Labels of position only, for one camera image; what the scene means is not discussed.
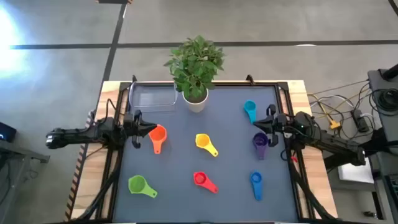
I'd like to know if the green measuring cup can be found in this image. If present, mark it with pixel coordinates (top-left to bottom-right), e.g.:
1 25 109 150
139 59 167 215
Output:
127 175 158 198

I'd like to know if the orange measuring cup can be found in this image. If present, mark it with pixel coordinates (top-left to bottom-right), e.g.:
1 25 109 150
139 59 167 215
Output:
148 124 168 155

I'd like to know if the blue measuring cup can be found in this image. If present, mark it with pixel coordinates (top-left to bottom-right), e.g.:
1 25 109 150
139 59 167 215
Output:
249 170 264 202

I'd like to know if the black metal table frame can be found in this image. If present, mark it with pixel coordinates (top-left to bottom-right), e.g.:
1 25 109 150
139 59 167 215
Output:
74 81 338 223

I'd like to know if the green leafy plant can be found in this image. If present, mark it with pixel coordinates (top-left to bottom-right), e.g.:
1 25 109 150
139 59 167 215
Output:
164 34 225 100

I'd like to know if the white cable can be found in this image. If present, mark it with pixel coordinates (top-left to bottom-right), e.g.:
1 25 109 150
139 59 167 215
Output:
310 94 355 110

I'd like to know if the grey table mat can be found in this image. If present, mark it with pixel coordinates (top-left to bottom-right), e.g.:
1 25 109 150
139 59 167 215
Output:
113 85 299 222

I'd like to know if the black power strip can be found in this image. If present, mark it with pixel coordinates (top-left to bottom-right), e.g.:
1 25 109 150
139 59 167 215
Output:
351 108 369 133

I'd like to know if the white plant pot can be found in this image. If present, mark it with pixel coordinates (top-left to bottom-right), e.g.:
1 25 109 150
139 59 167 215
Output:
182 88 209 113

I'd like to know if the teal measuring cup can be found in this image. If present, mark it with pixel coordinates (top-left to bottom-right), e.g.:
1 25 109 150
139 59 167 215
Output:
243 99 257 124

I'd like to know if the purple measuring cup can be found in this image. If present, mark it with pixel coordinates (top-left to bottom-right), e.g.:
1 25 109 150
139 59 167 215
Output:
252 132 269 161

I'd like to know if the red measuring cup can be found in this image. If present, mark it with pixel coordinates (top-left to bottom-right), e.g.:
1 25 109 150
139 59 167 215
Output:
193 171 219 194

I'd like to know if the black monitor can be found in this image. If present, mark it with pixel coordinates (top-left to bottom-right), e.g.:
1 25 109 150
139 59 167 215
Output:
0 121 17 143

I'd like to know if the yellow cable with plug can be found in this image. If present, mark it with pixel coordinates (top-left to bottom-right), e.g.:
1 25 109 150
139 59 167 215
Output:
310 93 341 130

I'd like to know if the white paper sheet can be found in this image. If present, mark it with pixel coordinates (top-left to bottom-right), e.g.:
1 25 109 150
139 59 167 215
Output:
338 157 375 184

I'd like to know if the grey metal stand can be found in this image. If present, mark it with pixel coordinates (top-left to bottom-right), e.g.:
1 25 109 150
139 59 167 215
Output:
0 139 50 224

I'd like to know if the clear plastic container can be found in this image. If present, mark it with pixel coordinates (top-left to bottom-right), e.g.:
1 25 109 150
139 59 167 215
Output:
129 81 178 113

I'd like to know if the coiled black cable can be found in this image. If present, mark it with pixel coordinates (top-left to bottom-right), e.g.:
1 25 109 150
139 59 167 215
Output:
371 88 398 118

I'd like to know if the yellow measuring cup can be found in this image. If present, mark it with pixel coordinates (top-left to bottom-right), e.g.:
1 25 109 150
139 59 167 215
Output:
195 133 219 157

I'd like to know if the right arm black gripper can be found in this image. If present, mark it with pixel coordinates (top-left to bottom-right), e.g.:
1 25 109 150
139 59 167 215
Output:
253 104 289 147

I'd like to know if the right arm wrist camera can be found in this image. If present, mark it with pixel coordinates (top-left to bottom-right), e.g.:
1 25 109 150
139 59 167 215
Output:
276 113 289 130

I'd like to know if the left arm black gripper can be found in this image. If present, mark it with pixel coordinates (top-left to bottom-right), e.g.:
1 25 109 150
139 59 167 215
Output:
132 109 158 149

